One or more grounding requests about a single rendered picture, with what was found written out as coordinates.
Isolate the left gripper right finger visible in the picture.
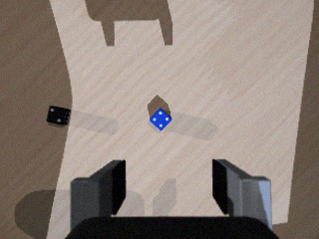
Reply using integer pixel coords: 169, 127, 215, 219
212, 159, 272, 231

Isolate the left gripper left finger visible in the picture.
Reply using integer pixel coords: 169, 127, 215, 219
70, 160, 126, 232

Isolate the black die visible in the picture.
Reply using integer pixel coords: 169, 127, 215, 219
47, 106, 70, 124

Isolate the blue die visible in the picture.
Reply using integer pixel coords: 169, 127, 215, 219
150, 109, 172, 130

